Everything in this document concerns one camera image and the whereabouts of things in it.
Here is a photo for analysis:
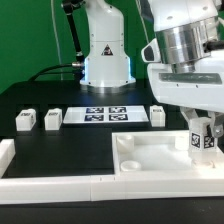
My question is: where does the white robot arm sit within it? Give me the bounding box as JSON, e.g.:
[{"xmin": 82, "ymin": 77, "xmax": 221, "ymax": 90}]
[{"xmin": 81, "ymin": 0, "xmax": 224, "ymax": 137}]

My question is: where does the black cable at base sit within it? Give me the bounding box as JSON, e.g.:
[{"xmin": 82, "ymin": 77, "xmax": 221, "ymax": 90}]
[{"xmin": 27, "ymin": 61, "xmax": 86, "ymax": 83}]

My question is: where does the grey hanging cable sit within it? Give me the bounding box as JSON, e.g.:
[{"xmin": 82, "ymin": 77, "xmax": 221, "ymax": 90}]
[{"xmin": 50, "ymin": 0, "xmax": 64, "ymax": 81}]

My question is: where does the white square tabletop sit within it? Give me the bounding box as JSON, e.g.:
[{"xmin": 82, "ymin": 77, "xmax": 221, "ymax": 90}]
[{"xmin": 112, "ymin": 131, "xmax": 224, "ymax": 173}]

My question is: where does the white U-shaped obstacle fence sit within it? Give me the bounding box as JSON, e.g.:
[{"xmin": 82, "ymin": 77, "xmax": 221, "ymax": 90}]
[{"xmin": 0, "ymin": 140, "xmax": 224, "ymax": 204}]

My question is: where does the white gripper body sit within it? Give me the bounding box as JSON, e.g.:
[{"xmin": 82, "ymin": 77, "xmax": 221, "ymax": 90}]
[{"xmin": 147, "ymin": 59, "xmax": 224, "ymax": 113}]

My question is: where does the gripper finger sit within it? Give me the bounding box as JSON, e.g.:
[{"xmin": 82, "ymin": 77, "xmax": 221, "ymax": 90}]
[
  {"xmin": 180, "ymin": 107, "xmax": 198, "ymax": 124},
  {"xmin": 209, "ymin": 112, "xmax": 224, "ymax": 138}
]

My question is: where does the white AprilTag base plate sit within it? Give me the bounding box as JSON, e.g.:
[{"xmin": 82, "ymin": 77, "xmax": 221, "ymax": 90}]
[{"xmin": 63, "ymin": 106, "xmax": 148, "ymax": 124}]

